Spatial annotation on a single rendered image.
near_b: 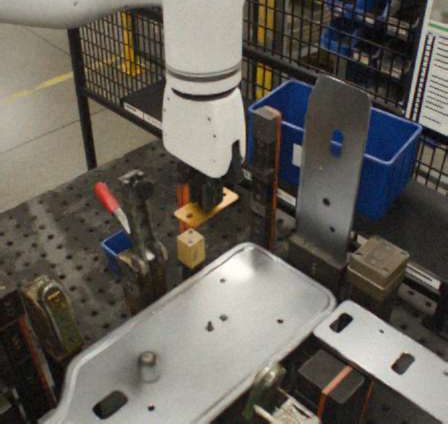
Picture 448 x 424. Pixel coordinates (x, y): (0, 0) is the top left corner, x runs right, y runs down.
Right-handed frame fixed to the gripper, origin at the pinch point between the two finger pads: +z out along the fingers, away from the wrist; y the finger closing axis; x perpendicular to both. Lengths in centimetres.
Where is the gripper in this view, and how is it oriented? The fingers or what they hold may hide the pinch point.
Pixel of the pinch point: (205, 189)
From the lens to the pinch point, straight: 76.8
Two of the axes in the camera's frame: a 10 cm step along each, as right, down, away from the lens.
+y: 7.2, 4.4, -5.5
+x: 7.0, -4.5, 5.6
